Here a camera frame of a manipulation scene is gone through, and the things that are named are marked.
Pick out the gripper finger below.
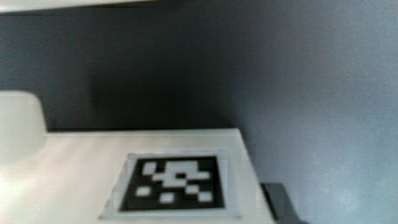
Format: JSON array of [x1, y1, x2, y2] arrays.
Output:
[[261, 183, 309, 224]]

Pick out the white front drawer tray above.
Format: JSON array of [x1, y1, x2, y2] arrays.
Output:
[[0, 129, 276, 224]]

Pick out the white drawer cabinet box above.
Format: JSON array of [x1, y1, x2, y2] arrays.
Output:
[[0, 0, 153, 13]]

